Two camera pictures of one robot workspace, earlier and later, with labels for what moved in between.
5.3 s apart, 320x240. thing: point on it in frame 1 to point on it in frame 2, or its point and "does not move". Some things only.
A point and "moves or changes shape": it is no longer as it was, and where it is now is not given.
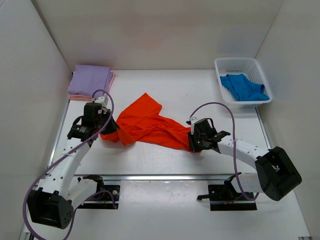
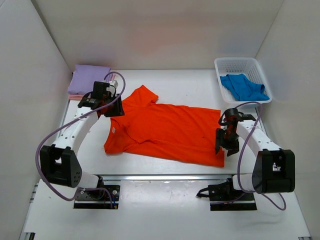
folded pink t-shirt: (77, 96) does not move
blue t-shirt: (244, 90) does not move
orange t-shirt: (143, 121) moves or changes shape
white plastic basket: (248, 66) does not move
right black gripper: (193, 148) to (231, 148)
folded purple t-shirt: (87, 79) does not move
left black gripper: (113, 126) to (119, 110)
